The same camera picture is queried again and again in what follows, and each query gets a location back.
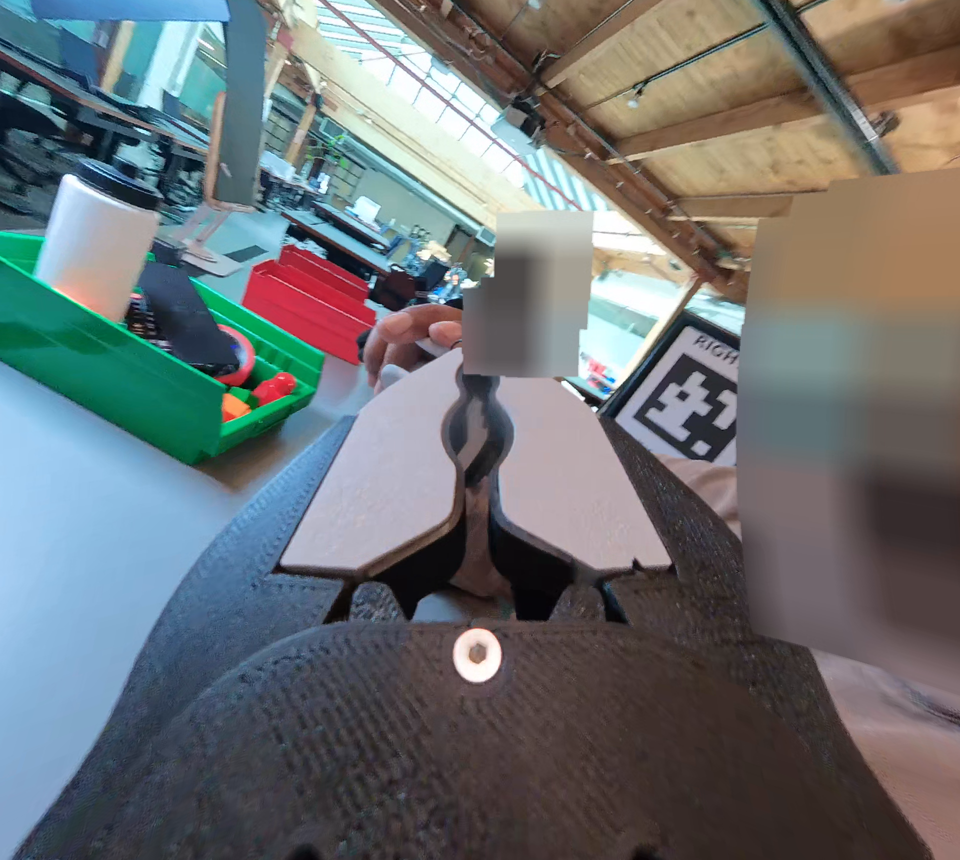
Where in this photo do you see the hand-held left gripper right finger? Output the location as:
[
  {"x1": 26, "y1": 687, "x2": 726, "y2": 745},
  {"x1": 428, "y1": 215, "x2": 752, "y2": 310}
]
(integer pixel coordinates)
[{"x1": 465, "y1": 375, "x2": 674, "y2": 620}]

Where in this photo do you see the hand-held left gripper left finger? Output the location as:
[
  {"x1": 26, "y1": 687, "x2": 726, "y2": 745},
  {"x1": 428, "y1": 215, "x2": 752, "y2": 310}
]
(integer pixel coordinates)
[{"x1": 279, "y1": 352, "x2": 471, "y2": 619}]

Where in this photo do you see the person's right forearm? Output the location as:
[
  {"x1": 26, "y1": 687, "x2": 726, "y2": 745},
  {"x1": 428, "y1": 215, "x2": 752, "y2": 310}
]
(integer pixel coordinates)
[{"x1": 658, "y1": 455, "x2": 751, "y2": 524}]

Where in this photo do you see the person's right hand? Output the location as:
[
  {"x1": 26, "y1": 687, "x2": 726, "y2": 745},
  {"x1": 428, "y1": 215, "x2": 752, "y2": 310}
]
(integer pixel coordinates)
[{"x1": 363, "y1": 303, "x2": 465, "y2": 394}]

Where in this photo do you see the red plastic bin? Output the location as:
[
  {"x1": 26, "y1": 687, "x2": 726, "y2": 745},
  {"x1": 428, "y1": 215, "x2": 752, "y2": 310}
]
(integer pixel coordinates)
[
  {"x1": 279, "y1": 243, "x2": 370, "y2": 302},
  {"x1": 241, "y1": 258, "x2": 376, "y2": 366}
]

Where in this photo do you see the framed marker sign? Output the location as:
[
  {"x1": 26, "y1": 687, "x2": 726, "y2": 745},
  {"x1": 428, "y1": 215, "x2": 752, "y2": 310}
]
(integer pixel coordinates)
[{"x1": 600, "y1": 308, "x2": 744, "y2": 467}]

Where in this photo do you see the long dark work table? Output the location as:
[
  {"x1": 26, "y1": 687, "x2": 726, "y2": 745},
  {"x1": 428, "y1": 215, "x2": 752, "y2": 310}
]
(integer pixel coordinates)
[{"x1": 283, "y1": 198, "x2": 410, "y2": 276}]

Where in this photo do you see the red tape roll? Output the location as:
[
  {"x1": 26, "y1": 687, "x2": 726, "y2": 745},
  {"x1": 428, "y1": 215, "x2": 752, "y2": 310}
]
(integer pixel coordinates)
[{"x1": 213, "y1": 323, "x2": 258, "y2": 385}]

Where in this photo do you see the green potted plant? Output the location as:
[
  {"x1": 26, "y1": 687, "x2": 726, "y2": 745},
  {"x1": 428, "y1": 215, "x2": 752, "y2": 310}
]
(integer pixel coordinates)
[{"x1": 315, "y1": 131, "x2": 354, "y2": 180}]

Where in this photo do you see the grey ceiling-mounted device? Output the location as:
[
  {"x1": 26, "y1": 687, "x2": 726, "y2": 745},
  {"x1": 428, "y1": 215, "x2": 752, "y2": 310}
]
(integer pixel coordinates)
[{"x1": 491, "y1": 96, "x2": 547, "y2": 152}]

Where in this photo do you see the black flat pad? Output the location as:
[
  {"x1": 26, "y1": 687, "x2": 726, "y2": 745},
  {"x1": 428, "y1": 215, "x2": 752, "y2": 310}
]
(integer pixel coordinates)
[{"x1": 138, "y1": 262, "x2": 241, "y2": 375}]

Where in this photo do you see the green plastic bin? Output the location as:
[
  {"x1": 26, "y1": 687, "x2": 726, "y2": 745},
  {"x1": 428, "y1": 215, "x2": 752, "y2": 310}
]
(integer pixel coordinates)
[{"x1": 0, "y1": 230, "x2": 325, "y2": 465}]

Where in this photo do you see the black remote control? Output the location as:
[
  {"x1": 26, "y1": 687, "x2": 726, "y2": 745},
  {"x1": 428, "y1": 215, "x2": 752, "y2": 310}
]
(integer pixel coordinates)
[{"x1": 123, "y1": 293, "x2": 162, "y2": 344}]

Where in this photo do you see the white bottle black lid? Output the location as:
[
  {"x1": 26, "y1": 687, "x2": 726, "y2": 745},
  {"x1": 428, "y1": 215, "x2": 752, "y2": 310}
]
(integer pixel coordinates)
[{"x1": 33, "y1": 158, "x2": 165, "y2": 325}]

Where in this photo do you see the wooden office desk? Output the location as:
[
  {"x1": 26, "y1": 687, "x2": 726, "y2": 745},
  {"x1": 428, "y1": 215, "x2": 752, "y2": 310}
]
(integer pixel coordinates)
[{"x1": 0, "y1": 38, "x2": 211, "y2": 201}]

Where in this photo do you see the dark ceiling pipe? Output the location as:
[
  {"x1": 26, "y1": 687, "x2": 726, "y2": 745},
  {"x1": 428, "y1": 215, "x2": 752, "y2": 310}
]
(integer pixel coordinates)
[{"x1": 684, "y1": 0, "x2": 900, "y2": 177}]

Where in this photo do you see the black board with wooden frame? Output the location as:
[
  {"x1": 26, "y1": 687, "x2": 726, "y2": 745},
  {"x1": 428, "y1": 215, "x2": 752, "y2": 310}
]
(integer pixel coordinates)
[{"x1": 153, "y1": 0, "x2": 270, "y2": 280}]

